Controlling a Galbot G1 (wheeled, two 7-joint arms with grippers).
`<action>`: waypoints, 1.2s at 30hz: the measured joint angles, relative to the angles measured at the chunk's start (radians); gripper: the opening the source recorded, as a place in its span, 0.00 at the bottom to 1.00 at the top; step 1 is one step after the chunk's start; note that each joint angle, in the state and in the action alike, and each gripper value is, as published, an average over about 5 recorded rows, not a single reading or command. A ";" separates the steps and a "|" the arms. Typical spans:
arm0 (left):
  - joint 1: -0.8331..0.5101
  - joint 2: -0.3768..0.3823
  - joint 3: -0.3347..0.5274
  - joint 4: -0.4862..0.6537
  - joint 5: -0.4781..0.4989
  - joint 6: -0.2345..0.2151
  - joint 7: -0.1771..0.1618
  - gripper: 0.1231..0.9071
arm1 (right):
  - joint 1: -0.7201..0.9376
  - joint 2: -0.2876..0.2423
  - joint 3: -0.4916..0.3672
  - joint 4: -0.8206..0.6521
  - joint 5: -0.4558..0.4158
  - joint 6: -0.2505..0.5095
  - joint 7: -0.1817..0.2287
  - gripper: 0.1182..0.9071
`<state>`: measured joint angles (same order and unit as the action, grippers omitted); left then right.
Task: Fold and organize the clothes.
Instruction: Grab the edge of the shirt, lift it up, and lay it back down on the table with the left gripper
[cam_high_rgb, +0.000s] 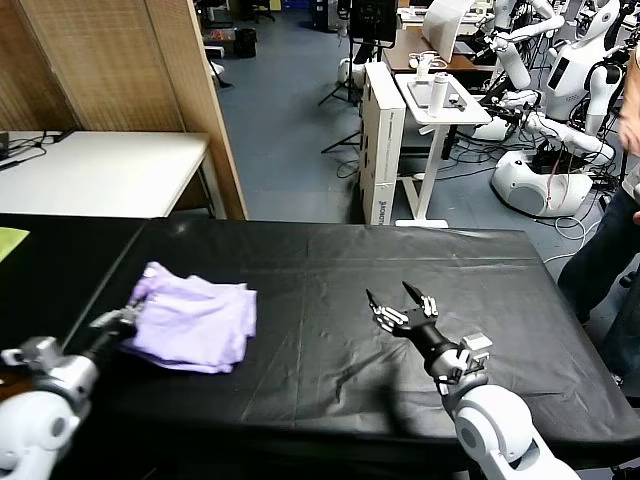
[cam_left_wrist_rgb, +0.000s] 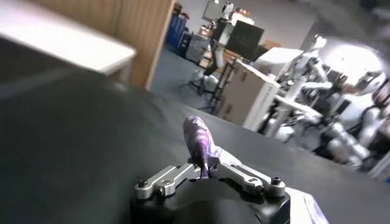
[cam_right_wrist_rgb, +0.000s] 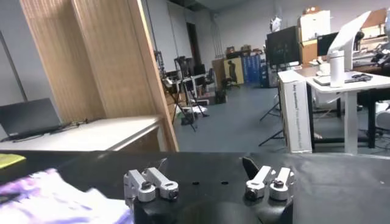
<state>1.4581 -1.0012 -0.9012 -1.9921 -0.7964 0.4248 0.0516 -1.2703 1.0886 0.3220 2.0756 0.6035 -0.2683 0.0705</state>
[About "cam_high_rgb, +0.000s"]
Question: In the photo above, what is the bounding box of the tall white cardboard box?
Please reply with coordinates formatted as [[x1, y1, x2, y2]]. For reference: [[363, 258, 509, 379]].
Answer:
[[357, 62, 407, 226]]

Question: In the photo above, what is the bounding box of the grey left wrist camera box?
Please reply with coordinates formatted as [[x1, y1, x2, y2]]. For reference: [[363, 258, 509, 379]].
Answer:
[[0, 335, 64, 371]]

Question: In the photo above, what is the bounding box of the yellow-green cloth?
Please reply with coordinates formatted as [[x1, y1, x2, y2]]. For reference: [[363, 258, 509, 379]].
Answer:
[[0, 227, 30, 264]]

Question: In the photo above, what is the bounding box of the white humanoid robot dark chest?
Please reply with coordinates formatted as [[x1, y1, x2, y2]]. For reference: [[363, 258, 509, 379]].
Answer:
[[489, 0, 632, 219]]

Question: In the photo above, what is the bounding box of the brown wooden desk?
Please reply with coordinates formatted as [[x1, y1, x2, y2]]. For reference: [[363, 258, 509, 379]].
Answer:
[[382, 24, 496, 76]]

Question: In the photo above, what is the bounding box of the narrow black table cover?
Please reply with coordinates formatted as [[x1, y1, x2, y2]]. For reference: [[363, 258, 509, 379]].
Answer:
[[0, 213, 146, 379]]

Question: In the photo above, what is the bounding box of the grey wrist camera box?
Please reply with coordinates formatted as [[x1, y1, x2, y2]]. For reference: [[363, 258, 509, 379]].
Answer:
[[0, 335, 64, 371], [434, 332, 494, 396]]

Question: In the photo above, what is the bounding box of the white round floor unit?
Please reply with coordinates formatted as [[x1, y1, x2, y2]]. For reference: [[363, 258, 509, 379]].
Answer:
[[337, 57, 366, 85]]

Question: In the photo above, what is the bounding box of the white standing desk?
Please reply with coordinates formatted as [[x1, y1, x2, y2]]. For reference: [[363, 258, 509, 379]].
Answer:
[[394, 72, 494, 229]]

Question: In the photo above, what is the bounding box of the white curved sheet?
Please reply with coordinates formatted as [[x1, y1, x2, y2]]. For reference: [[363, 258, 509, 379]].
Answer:
[[422, 0, 474, 64]]

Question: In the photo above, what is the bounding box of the grey tablet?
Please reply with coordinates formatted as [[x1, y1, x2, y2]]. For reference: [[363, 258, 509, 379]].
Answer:
[[406, 78, 454, 109]]

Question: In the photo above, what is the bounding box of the person's right hand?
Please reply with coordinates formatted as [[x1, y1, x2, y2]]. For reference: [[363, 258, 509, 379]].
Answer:
[[618, 107, 640, 151]]

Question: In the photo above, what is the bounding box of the white table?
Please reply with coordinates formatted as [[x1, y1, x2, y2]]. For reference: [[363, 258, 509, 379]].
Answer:
[[0, 130, 214, 220]]

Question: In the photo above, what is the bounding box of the black trash bin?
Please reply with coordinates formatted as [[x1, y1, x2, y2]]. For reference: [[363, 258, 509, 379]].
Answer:
[[233, 27, 258, 59]]

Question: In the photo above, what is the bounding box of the white gadget stand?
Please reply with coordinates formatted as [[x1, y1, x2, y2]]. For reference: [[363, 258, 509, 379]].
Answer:
[[407, 50, 450, 81]]

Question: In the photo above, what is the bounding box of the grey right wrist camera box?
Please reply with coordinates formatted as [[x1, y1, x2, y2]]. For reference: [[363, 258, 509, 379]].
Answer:
[[434, 332, 494, 396]]

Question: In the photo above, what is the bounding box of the person in blue jeans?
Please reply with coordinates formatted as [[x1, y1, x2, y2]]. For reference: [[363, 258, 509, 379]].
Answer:
[[557, 44, 640, 386]]

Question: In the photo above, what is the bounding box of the white floor cable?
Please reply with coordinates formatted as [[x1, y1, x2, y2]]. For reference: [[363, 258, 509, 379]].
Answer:
[[542, 214, 591, 264]]

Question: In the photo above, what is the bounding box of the white bottle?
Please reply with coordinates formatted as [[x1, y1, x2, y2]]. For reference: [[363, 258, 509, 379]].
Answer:
[[428, 71, 450, 118]]

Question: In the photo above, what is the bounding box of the white rounded robot base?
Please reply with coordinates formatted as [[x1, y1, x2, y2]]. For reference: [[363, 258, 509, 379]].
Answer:
[[471, 115, 515, 141]]

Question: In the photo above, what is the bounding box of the wide black table cover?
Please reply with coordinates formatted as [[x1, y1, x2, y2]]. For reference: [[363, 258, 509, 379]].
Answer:
[[29, 218, 640, 474]]

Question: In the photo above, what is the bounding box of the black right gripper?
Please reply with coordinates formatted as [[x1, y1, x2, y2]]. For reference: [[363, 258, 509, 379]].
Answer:
[[365, 281, 454, 366]]

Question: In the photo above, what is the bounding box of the purple t-shirt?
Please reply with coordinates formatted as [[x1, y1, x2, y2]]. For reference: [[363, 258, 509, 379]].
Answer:
[[119, 261, 259, 375]]

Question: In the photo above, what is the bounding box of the thin black cable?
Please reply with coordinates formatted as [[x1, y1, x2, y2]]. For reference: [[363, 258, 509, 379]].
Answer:
[[0, 130, 64, 172]]

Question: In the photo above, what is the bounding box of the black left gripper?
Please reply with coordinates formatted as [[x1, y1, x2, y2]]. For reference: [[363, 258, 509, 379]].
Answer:
[[87, 298, 149, 359]]

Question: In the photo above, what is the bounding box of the black tripod stand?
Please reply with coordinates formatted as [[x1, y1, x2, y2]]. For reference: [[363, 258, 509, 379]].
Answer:
[[321, 130, 362, 154], [318, 37, 376, 107]]

